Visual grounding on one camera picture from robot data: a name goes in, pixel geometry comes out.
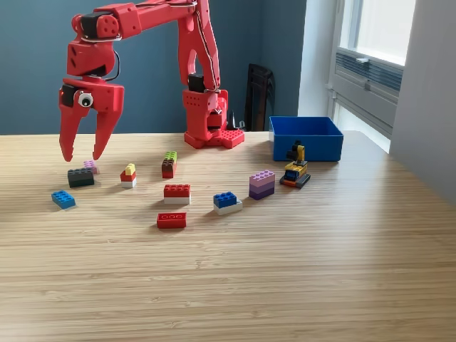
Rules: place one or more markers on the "blue plastic bin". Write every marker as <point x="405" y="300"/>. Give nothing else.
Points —
<point x="313" y="147"/>

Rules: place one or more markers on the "black brick stack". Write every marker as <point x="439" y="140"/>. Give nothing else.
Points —
<point x="80" y="177"/>

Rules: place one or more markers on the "black chair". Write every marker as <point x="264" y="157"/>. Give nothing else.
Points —
<point x="261" y="92"/>

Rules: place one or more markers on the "light blue brick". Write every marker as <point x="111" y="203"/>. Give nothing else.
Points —
<point x="63" y="199"/>

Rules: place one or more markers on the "wide red on white bricks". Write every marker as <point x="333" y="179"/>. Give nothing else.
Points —
<point x="176" y="192"/>

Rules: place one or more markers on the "green brown red brick stack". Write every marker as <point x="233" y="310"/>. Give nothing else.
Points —
<point x="168" y="167"/>

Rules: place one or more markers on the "pink and purple brick stack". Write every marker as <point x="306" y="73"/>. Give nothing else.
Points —
<point x="261" y="187"/>

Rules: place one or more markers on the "yellow red white brick stack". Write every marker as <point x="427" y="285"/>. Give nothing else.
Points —
<point x="128" y="176"/>

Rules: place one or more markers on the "red brick with circles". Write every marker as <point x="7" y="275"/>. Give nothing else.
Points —
<point x="171" y="221"/>

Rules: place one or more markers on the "blue on white brick stack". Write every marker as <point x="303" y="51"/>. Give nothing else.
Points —
<point x="224" y="200"/>

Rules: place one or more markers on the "yellow toy digger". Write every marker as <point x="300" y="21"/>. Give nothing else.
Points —
<point x="294" y="174"/>

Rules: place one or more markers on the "white framed window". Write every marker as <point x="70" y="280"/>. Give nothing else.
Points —
<point x="384" y="28"/>

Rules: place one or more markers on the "grey window vent unit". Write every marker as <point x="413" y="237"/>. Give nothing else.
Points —
<point x="374" y="96"/>

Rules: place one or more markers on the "black table clamp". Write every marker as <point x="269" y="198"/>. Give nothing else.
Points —
<point x="232" y="122"/>

